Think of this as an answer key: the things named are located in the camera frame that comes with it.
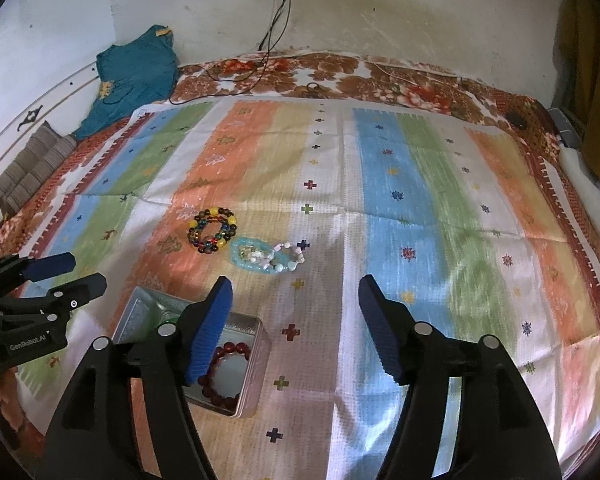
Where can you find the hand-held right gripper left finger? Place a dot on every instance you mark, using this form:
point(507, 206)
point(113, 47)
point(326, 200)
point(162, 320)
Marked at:
point(207, 332)

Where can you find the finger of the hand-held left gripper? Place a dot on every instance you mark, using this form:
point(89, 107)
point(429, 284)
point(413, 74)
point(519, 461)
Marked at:
point(50, 265)
point(80, 290)

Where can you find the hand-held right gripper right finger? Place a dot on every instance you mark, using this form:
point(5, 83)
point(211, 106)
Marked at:
point(377, 327)

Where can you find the silver metal tin box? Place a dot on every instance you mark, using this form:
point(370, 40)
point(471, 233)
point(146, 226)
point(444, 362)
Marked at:
point(252, 355)

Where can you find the small green item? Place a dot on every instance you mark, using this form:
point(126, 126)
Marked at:
point(170, 318)

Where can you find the striped brown folded cloth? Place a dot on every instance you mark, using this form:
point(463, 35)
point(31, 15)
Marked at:
point(30, 170)

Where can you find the striped colourful blanket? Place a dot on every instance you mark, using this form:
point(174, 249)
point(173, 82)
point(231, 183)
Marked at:
point(330, 185)

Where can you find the teal garment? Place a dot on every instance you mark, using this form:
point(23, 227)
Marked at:
point(135, 75)

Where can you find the small black object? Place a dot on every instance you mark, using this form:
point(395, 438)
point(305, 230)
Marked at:
point(517, 120)

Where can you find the white bolster pillow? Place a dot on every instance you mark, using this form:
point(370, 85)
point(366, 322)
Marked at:
point(587, 185)

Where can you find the brown floral bedsheet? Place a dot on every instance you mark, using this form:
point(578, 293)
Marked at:
point(330, 72)

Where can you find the yellow hanging cloth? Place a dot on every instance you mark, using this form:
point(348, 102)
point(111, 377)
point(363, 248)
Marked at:
point(582, 60)

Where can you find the black wall ornament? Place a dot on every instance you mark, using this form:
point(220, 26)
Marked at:
point(32, 113)

